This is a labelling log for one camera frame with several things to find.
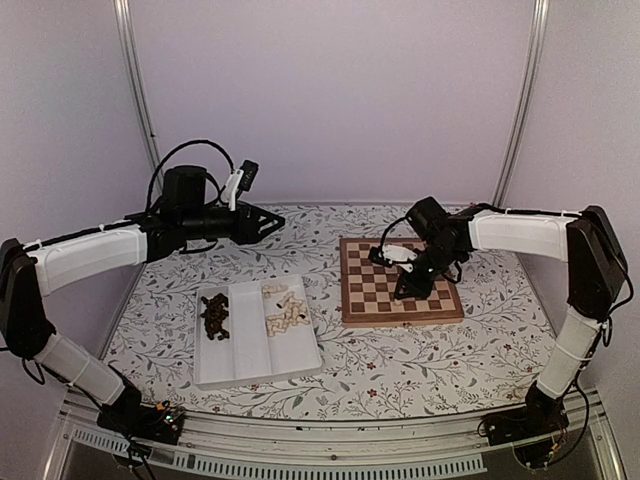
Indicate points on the right aluminium frame post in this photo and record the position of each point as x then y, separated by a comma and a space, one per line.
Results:
534, 54

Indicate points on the aluminium frame post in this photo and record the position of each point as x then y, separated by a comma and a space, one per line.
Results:
124, 23
534, 54

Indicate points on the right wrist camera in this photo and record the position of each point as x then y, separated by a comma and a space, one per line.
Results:
390, 255

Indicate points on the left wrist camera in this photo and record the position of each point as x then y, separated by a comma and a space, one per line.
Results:
238, 182

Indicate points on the front aluminium rail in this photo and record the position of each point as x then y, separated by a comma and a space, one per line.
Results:
439, 447

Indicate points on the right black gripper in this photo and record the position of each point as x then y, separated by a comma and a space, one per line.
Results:
419, 289

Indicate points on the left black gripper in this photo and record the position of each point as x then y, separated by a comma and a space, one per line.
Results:
247, 227

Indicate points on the white divided tray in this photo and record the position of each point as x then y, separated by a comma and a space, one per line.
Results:
249, 356

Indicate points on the light chess pieces pile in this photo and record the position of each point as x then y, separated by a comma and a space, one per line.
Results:
285, 307

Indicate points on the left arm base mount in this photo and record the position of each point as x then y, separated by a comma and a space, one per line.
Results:
162, 422

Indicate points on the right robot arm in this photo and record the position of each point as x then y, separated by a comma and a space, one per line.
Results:
582, 240

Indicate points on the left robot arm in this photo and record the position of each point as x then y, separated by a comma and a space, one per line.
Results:
30, 272

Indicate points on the dark chess pieces pile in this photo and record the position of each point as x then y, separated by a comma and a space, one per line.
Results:
215, 313

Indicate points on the left aluminium frame post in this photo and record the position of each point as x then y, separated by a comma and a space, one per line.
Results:
124, 23

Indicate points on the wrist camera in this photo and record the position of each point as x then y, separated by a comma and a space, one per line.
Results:
390, 255
238, 182

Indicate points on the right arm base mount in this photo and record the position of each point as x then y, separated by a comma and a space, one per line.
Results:
525, 425

